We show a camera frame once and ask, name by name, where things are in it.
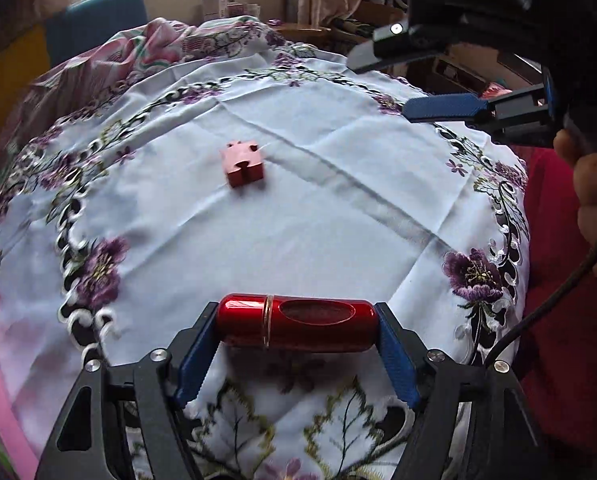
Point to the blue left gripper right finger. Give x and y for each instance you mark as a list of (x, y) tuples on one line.
[(390, 342)]

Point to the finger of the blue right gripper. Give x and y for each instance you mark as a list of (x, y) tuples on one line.
[(457, 107), (387, 52)]

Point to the white carton on sill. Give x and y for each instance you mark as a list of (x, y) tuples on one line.
[(214, 9)]

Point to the red glossy capsule case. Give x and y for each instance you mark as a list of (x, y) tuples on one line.
[(300, 324)]

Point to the red puzzle piece block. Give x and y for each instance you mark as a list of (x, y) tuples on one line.
[(242, 162)]

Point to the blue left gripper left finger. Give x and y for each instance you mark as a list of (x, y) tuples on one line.
[(194, 351)]

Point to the striped pink green bedsheet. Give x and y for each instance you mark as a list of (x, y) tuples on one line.
[(33, 94)]

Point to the pink shallow cardboard box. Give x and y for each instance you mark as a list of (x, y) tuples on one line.
[(21, 455)]

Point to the person's hand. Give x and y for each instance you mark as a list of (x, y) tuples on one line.
[(584, 168)]

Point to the grey yellow blue headboard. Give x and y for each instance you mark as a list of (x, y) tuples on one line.
[(76, 30)]

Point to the white embroidered floral tablecloth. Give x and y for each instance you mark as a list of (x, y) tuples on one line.
[(118, 225)]

